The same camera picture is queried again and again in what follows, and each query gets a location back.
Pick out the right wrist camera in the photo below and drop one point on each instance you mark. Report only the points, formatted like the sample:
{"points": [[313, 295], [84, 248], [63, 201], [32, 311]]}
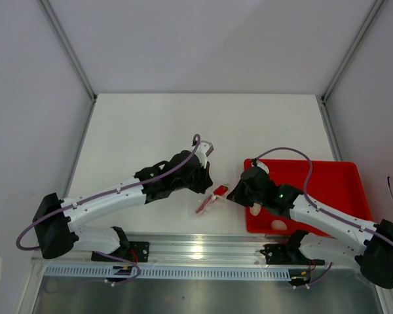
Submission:
{"points": [[261, 165]]}

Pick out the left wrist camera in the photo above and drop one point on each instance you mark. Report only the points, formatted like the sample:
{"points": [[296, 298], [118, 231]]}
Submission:
{"points": [[203, 151]]}

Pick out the red plastic tray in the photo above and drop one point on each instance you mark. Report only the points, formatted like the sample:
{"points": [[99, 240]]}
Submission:
{"points": [[336, 184]]}

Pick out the right white egg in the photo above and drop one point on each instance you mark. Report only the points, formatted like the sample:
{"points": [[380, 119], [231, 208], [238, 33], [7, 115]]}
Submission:
{"points": [[278, 225]]}

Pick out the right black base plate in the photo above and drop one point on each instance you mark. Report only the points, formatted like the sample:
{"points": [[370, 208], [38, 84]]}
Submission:
{"points": [[282, 254]]}

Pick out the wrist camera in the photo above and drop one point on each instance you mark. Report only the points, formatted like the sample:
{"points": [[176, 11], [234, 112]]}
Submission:
{"points": [[203, 151], [261, 165]]}

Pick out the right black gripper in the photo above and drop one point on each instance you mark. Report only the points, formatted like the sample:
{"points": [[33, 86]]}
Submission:
{"points": [[237, 195]]}

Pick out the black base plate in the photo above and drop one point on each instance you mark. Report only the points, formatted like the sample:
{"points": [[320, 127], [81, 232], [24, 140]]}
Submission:
{"points": [[282, 254], [138, 251]]}

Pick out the aluminium mounting rail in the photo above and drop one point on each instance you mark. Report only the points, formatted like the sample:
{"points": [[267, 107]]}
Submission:
{"points": [[206, 250]]}

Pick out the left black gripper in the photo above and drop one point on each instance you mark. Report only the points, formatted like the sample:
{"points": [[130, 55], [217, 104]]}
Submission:
{"points": [[204, 182]]}

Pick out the white egg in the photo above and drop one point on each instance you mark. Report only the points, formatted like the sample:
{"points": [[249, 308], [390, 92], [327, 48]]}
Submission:
{"points": [[255, 209], [278, 225]]}

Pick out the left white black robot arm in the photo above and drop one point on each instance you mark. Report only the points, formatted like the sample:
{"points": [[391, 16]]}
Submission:
{"points": [[62, 226]]}

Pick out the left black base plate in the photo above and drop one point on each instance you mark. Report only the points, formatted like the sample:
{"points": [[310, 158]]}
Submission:
{"points": [[138, 251]]}

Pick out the clear zip top bag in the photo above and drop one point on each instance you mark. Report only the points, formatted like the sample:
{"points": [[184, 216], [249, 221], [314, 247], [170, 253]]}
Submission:
{"points": [[218, 203]]}

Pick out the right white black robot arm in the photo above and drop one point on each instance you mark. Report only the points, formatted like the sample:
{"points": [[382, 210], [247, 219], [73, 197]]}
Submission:
{"points": [[362, 245]]}

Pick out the left white egg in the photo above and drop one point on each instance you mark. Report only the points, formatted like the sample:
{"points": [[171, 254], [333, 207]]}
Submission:
{"points": [[255, 209]]}

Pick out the white slotted cable duct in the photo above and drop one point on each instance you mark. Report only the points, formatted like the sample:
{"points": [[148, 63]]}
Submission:
{"points": [[170, 272]]}

